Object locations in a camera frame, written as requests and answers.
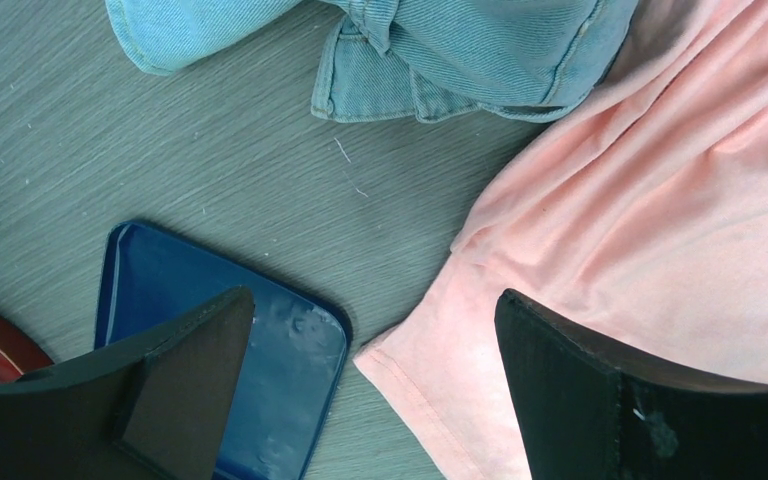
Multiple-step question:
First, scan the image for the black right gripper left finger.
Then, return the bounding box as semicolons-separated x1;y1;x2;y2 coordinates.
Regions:
0;287;254;479

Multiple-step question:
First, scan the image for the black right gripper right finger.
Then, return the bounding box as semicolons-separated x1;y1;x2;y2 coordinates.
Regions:
494;289;768;479

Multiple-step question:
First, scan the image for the blue tin lid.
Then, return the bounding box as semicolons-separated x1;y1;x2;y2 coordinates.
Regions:
94;221;351;479

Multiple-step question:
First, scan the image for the pink cloth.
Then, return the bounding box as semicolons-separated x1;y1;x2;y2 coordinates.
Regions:
354;1;768;479

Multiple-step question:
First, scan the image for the light blue denim cloth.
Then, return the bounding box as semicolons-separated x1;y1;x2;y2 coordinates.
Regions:
106;0;637;123

